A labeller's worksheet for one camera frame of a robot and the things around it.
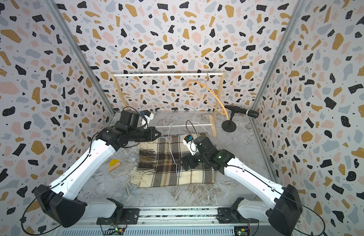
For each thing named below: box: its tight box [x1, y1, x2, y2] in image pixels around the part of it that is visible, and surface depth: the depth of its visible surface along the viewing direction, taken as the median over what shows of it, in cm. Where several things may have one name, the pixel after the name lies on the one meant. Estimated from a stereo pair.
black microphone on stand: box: [221, 104, 260, 133], surface depth 97 cm
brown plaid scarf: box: [124, 135, 215, 196], surface depth 87 cm
